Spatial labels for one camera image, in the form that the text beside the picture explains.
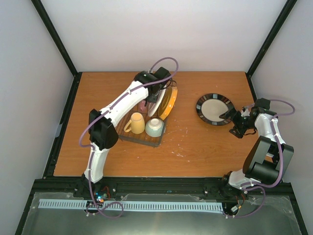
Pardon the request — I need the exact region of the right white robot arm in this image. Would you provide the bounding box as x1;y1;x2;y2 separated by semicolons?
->
219;98;294;199

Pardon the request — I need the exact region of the yellow ceramic mug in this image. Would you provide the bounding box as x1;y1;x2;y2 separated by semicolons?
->
123;112;145;134

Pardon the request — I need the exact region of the right black frame post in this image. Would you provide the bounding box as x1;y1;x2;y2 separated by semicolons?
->
246;0;298;76

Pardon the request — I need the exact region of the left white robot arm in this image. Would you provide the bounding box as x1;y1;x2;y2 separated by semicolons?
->
79;67;172;197

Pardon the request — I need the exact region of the orange dotted plate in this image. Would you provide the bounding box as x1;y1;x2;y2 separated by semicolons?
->
157;86;178;120

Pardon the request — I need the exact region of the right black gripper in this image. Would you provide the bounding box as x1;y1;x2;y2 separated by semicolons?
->
220;108;256;139

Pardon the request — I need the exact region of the pink dotted plate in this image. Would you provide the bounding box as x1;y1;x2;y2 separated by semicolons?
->
139;99;147;112

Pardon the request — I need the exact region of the light blue cable duct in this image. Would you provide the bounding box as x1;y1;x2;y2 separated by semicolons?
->
38;199;223;213

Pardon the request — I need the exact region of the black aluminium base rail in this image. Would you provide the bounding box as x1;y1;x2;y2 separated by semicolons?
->
31;176;293;200

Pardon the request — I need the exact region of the black white striped plate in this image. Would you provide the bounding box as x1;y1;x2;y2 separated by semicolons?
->
147;89;166;117

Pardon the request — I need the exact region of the left black frame post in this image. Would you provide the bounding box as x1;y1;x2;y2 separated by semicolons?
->
31;0;83;79

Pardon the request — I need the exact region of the black frame post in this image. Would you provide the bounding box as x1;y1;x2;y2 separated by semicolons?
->
246;0;298;76
31;0;83;79

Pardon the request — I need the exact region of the dark wire dish rack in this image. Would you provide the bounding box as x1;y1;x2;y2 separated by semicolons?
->
116;78;178;148

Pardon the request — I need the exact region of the black rimmed cream plate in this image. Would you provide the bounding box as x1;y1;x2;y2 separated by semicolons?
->
196;93;234;126

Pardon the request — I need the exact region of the light green ceramic bowl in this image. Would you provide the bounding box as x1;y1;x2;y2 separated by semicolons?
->
145;118;164;138

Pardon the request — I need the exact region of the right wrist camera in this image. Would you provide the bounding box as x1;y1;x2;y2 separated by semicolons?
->
241;106;250;117

